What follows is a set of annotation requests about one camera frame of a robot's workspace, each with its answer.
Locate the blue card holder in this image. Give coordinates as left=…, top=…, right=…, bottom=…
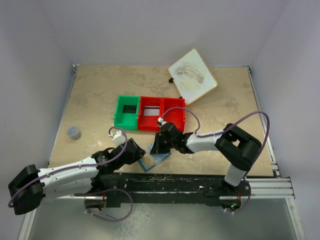
left=138, top=144, right=171, bottom=173

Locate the black credit card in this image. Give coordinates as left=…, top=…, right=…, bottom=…
left=122, top=105, right=137, bottom=114

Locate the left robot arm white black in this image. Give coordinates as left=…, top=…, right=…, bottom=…
left=8, top=138, right=146, bottom=215

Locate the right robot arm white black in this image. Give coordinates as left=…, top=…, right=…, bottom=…
left=150, top=122, right=263, bottom=196

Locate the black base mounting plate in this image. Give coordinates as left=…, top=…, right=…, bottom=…
left=69, top=170, right=251, bottom=208

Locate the red double plastic bin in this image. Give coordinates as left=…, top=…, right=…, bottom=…
left=136, top=96, right=187, bottom=134

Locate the green plastic bin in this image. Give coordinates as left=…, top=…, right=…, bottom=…
left=113, top=95, right=141, bottom=130

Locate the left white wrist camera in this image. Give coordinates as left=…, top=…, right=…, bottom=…
left=108, top=130, right=126, bottom=147

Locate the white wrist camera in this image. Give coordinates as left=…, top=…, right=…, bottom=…
left=108, top=130, right=126, bottom=147
left=156, top=117, right=167, bottom=127

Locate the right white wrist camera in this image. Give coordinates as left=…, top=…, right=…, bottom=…
left=156, top=117, right=167, bottom=127

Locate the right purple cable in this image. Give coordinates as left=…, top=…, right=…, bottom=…
left=157, top=106, right=271, bottom=216

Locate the purple cable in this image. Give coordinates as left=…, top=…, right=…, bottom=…
left=157, top=106, right=271, bottom=216
left=7, top=126, right=135, bottom=222

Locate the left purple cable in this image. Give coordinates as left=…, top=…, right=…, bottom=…
left=7, top=126, right=135, bottom=222

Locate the white board wooden frame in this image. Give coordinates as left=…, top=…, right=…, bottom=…
left=168, top=48, right=218, bottom=106

